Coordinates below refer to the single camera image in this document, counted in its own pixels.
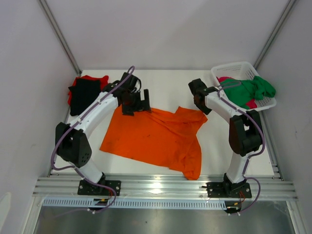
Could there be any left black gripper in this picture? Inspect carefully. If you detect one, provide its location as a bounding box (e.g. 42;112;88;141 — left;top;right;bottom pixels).
122;89;151;117

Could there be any orange t shirt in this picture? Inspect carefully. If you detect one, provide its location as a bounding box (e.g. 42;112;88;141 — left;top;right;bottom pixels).
100;107;208;180

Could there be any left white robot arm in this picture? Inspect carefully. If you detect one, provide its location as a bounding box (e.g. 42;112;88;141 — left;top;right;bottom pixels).
51;67;151;195

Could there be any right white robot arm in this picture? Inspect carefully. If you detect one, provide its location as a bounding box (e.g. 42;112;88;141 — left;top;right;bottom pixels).
188;78;266;197

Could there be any green t shirt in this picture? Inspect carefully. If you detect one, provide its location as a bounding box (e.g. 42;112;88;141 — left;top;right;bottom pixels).
217;76;276;109

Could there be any white plastic basket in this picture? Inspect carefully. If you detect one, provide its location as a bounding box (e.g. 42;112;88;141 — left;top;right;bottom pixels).
211;61;276;112

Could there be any red folded t shirt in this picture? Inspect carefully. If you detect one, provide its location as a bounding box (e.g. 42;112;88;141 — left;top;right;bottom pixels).
72;75;109;89

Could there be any pink t shirt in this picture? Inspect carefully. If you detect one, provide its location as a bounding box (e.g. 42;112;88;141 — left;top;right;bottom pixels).
217;77;257;109

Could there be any black folded t shirt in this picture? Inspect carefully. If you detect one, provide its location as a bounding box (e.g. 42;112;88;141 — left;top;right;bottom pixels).
69;78;101;116

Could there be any white slotted cable duct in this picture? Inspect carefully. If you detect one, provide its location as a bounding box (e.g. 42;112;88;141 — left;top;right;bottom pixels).
42;197;226;210

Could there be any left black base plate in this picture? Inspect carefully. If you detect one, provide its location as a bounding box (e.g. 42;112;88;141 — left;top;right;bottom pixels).
78;173;121;196

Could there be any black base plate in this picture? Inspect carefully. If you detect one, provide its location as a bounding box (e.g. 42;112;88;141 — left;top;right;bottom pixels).
78;173;121;196
202;180;252;198

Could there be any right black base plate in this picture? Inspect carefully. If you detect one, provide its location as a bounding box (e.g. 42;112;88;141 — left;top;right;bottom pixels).
202;180;252;198

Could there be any aluminium mounting rail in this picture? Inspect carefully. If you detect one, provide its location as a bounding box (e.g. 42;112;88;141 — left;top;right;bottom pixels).
33;173;298;201

